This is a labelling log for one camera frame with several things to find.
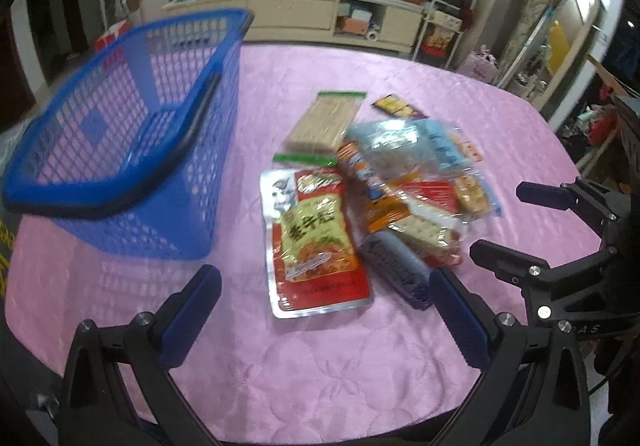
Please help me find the red cracker pack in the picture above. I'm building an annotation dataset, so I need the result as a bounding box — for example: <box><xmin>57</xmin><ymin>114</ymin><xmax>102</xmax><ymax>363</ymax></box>
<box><xmin>388</xmin><ymin>171</ymin><xmax>502</xmax><ymax>267</ymax></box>

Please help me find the purple wafer pack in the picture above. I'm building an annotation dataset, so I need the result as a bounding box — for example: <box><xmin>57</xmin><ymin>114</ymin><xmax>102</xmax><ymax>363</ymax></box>
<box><xmin>359</xmin><ymin>230</ymin><xmax>432</xmax><ymax>310</ymax></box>

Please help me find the light blue pastry packet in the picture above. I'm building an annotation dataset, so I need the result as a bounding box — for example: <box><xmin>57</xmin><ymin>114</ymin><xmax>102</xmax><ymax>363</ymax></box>
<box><xmin>414</xmin><ymin>119</ymin><xmax>484</xmax><ymax>175</ymax></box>

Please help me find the clear pack blue tray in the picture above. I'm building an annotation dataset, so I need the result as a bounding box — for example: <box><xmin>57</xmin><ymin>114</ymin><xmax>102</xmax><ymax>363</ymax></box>
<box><xmin>343</xmin><ymin>119</ymin><xmax>438</xmax><ymax>179</ymax></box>

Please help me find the red spicy snack pouch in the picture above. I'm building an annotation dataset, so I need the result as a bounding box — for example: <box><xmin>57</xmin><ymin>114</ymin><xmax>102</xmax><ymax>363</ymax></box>
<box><xmin>259</xmin><ymin>167</ymin><xmax>373</xmax><ymax>319</ymax></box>

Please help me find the blue plastic basket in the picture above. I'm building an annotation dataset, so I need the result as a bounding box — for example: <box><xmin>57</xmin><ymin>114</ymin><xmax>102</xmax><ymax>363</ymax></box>
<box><xmin>2</xmin><ymin>8</ymin><xmax>253</xmax><ymax>259</ymax></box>

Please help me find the orange biscuit bar pack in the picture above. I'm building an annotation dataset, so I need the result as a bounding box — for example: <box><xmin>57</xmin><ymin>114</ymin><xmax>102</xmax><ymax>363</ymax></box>
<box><xmin>336</xmin><ymin>141</ymin><xmax>410</xmax><ymax>233</ymax></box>

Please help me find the arched standing mirror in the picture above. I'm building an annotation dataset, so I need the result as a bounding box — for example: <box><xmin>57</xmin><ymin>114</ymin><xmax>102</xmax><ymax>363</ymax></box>
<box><xmin>497</xmin><ymin>0</ymin><xmax>601</xmax><ymax>111</ymax></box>

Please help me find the pink shopping bag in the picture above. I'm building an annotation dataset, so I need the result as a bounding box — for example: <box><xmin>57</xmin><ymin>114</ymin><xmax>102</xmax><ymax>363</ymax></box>
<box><xmin>457</xmin><ymin>45</ymin><xmax>499</xmax><ymax>84</ymax></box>

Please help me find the pink quilted table cover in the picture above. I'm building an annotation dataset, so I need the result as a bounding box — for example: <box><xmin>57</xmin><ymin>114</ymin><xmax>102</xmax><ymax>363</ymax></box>
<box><xmin>6</xmin><ymin>42</ymin><xmax>600</xmax><ymax>445</ymax></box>

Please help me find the purple yellow snack packet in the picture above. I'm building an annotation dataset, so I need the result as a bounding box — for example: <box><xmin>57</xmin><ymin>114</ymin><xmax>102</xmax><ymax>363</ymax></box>
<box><xmin>372</xmin><ymin>94</ymin><xmax>427</xmax><ymax>120</ymax></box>

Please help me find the white metal shelf rack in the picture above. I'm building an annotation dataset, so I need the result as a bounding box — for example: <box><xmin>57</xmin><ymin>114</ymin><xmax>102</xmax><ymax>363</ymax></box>
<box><xmin>411</xmin><ymin>0</ymin><xmax>478</xmax><ymax>68</ymax></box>

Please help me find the green-ended cracker pack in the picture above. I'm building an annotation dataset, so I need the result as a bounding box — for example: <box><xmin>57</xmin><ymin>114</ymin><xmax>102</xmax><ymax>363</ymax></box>
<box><xmin>272</xmin><ymin>90</ymin><xmax>367</xmax><ymax>167</ymax></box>

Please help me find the cream tv cabinet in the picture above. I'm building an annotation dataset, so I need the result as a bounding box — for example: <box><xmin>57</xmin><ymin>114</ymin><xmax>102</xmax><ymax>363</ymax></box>
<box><xmin>163</xmin><ymin>0</ymin><xmax>423</xmax><ymax>56</ymax></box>

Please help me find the red paper bag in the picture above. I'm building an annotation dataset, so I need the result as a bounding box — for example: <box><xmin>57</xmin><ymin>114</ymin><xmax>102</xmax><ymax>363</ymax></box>
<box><xmin>93</xmin><ymin>20</ymin><xmax>131</xmax><ymax>54</ymax></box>

